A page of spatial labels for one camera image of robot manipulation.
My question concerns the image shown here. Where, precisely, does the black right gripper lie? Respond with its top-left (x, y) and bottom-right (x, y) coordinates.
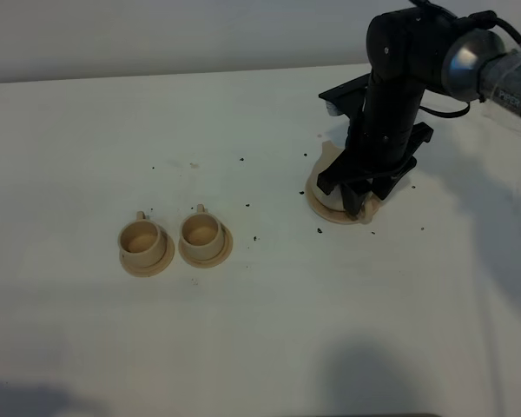
top-left (317, 8), bottom-right (456, 216)

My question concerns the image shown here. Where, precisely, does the tan teapot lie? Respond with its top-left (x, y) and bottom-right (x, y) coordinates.
top-left (307, 140), bottom-right (377, 226)

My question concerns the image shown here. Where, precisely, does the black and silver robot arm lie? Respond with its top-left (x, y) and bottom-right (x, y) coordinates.
top-left (305, 1), bottom-right (521, 224)

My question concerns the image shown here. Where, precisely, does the tan teapot saucer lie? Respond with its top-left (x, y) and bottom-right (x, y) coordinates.
top-left (305, 178), bottom-right (381, 225)

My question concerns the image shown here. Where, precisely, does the tan right saucer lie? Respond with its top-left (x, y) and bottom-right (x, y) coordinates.
top-left (178, 225), bottom-right (233, 268)

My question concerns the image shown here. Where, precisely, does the tan right teacup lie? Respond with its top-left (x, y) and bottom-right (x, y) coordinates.
top-left (180, 204), bottom-right (221, 245)

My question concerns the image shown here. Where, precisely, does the tan teacup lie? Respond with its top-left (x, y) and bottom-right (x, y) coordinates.
top-left (118, 211), bottom-right (168, 269)
top-left (180, 204), bottom-right (221, 245)

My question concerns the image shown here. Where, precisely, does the tan left saucer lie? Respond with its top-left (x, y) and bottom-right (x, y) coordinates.
top-left (119, 233), bottom-right (175, 277)

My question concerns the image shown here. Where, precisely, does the tan left teacup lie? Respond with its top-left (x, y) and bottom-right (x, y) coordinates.
top-left (118, 211), bottom-right (168, 269)

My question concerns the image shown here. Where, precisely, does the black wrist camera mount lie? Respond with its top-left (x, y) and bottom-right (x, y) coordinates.
top-left (319, 73), bottom-right (370, 127)

